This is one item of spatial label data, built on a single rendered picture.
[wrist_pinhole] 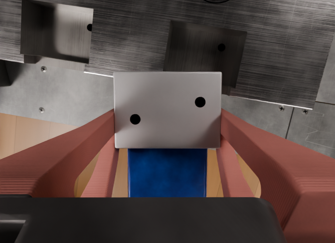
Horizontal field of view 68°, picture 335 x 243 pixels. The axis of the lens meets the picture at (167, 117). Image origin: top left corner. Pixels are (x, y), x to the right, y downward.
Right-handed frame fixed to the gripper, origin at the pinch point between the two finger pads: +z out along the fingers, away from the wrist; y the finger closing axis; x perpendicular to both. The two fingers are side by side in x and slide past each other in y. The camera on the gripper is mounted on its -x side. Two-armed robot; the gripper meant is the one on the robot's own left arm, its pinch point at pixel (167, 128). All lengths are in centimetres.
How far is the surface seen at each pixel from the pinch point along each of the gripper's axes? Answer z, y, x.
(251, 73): 6.1, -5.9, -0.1
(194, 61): 9.3, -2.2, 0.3
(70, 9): 10.8, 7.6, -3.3
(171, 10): 8.3, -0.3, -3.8
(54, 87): 15.1, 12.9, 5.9
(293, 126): 11.3, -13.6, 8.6
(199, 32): 10.1, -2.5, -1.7
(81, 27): 11.1, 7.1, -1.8
